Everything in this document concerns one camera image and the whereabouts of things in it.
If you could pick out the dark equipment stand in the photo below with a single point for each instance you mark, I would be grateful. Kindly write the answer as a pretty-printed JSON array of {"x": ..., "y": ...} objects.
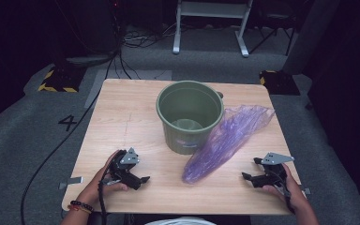
[{"x": 87, "y": 37}]

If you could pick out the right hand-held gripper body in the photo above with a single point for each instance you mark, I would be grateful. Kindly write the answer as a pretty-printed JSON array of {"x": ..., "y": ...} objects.
[{"x": 273, "y": 170}]

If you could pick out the person's white clothing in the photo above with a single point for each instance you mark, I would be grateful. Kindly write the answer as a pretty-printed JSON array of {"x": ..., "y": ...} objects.
[{"x": 181, "y": 221}]

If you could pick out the black tripod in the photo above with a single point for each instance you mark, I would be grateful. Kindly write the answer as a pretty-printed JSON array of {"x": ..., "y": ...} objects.
[{"x": 273, "y": 31}]

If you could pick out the person's right hand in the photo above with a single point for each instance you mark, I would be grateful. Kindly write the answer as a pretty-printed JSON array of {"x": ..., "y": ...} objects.
[{"x": 293, "y": 190}]

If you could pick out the purple plastic bag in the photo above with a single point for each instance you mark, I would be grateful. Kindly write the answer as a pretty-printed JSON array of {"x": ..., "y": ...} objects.
[{"x": 225, "y": 140}]

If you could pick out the green plastic bucket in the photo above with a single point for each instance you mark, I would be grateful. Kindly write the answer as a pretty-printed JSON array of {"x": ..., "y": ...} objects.
[{"x": 187, "y": 109}]

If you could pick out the grey metal table clamp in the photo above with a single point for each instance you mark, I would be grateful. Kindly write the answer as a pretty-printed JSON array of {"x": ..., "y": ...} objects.
[
  {"x": 73, "y": 181},
  {"x": 306, "y": 190}
]

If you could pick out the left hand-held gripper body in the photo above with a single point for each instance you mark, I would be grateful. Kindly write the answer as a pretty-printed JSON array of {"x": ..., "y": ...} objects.
[{"x": 128, "y": 158}]

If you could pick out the white metal stand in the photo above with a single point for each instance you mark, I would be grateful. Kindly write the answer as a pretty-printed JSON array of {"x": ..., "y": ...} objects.
[{"x": 211, "y": 8}]

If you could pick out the person's left hand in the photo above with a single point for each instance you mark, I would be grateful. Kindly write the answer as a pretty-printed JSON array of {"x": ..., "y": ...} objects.
[{"x": 97, "y": 187}]

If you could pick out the yellow black striped base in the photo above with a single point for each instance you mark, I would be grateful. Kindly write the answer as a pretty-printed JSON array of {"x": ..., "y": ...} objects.
[
  {"x": 279, "y": 82},
  {"x": 59, "y": 81}
]

